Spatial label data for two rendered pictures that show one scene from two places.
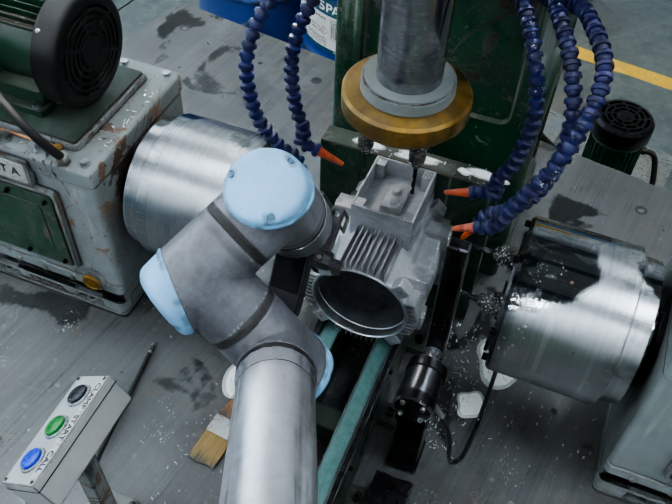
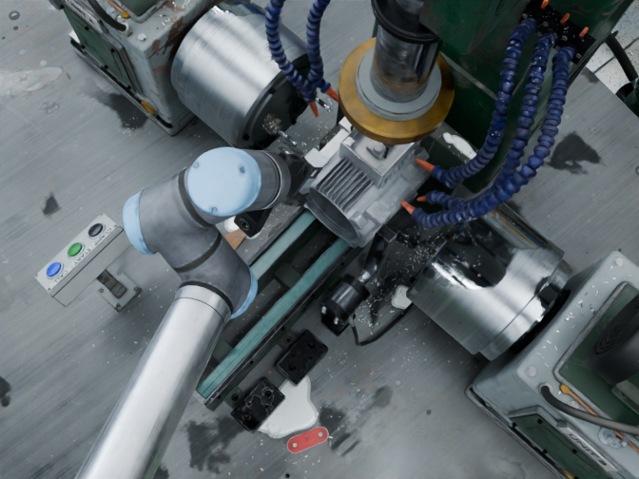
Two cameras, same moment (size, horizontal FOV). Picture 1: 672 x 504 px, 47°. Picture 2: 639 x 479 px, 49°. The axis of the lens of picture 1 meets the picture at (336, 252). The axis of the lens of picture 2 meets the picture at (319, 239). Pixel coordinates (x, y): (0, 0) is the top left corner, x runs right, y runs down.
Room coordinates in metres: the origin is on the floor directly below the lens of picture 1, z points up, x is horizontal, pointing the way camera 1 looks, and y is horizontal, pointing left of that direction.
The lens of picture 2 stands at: (0.30, -0.15, 2.29)
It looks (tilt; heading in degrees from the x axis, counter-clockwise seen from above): 73 degrees down; 17
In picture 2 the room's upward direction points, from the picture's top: 6 degrees clockwise
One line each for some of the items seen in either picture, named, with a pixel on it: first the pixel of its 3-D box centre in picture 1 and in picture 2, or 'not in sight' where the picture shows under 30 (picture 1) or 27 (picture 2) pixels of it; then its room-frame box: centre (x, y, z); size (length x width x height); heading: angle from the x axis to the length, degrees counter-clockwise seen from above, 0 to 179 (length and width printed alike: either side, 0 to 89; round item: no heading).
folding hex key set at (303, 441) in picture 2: not in sight; (307, 439); (0.33, -0.17, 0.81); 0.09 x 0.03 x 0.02; 134
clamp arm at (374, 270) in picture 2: (445, 305); (377, 255); (0.66, -0.16, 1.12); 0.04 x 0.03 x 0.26; 160
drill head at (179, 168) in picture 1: (186, 188); (230, 63); (0.94, 0.26, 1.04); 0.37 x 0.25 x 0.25; 70
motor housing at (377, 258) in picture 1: (379, 260); (361, 179); (0.82, -0.07, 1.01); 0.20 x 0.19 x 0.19; 160
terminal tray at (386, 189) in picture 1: (392, 204); (380, 144); (0.86, -0.09, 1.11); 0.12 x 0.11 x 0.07; 160
